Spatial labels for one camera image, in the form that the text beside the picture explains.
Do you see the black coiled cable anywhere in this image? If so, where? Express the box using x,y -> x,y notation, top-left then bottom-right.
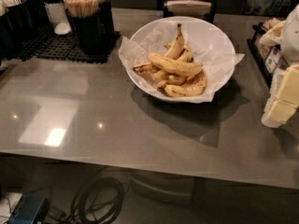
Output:
46,166 -> 130,224

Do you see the white lidded cup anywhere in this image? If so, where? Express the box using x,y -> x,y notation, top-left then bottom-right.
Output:
43,0 -> 72,35

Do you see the black rubber mat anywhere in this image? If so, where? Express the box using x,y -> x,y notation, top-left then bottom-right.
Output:
15,26 -> 121,63

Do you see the blue power box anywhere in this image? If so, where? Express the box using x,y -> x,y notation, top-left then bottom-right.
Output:
7,194 -> 49,224

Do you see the upright yellow banana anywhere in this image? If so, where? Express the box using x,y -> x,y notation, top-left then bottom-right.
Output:
164,23 -> 185,59

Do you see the black cup of white cutlery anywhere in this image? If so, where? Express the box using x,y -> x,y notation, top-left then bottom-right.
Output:
0,0 -> 35,59

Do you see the small middle banana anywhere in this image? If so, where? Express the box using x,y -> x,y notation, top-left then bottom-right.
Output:
153,70 -> 187,85

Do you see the long yellow banana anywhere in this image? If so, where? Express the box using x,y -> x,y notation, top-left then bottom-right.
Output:
148,53 -> 202,77

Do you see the brown napkin stack holder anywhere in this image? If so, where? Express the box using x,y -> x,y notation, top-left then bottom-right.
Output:
163,0 -> 216,23

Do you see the black condiment rack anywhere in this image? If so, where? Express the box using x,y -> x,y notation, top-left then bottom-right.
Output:
247,22 -> 289,86

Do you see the white paper liner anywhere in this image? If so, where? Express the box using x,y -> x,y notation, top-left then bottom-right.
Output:
119,17 -> 243,104

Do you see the bottom spotted banana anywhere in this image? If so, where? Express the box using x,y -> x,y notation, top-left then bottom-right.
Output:
164,70 -> 207,97

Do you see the dark syrup bottle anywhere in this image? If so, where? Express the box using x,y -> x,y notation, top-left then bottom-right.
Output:
98,0 -> 114,43

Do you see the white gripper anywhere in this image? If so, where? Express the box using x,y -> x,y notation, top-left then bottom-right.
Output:
260,5 -> 299,128

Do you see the left brown banana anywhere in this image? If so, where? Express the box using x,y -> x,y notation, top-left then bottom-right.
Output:
133,63 -> 159,76

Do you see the black cup of stir sticks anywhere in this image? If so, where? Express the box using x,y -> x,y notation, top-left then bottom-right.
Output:
63,0 -> 102,54

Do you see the white bowl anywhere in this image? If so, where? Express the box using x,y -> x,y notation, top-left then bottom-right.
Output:
120,17 -> 240,104

